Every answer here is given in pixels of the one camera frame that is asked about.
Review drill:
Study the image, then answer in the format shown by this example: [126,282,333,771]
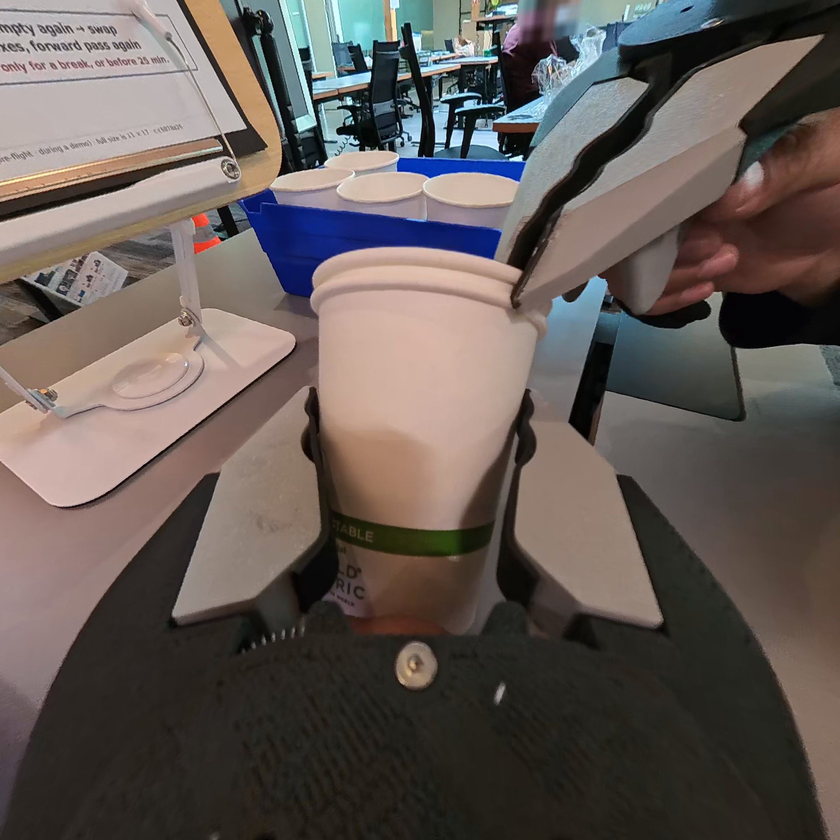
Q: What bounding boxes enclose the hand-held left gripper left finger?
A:
[172,387,339,627]

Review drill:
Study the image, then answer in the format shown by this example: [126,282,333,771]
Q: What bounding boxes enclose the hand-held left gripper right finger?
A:
[497,388,664,634]

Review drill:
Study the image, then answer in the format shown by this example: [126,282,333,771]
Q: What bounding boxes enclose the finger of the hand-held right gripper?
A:
[511,35,826,311]
[494,73,658,270]

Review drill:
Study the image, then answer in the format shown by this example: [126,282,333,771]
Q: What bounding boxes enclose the white paper cup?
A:
[269,168,356,211]
[310,279,550,636]
[336,172,429,221]
[311,247,546,309]
[325,151,400,175]
[423,173,521,228]

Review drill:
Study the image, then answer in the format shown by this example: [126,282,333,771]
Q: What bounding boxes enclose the blue plastic bin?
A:
[238,156,527,298]

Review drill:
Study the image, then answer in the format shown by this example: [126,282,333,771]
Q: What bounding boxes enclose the person's right hand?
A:
[655,110,840,312]

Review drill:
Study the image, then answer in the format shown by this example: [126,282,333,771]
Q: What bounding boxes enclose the wooden office desk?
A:
[311,56,500,99]
[492,98,546,158]

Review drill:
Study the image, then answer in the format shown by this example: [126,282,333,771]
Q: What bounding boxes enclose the clear plastic bags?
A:
[532,39,592,93]

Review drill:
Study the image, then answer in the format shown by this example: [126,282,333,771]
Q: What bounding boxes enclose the black office chair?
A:
[400,23,506,158]
[348,62,404,155]

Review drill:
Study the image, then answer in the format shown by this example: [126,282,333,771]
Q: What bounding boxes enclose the wooden white document stand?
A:
[0,0,298,509]

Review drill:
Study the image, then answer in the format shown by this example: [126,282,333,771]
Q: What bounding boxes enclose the printed photo leaflet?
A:
[20,251,129,306]

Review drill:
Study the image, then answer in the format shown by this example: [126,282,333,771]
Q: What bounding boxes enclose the printed instruction sheet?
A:
[0,0,247,181]

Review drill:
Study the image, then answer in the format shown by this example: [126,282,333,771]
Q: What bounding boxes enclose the dark desk cable cover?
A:
[607,315,747,422]

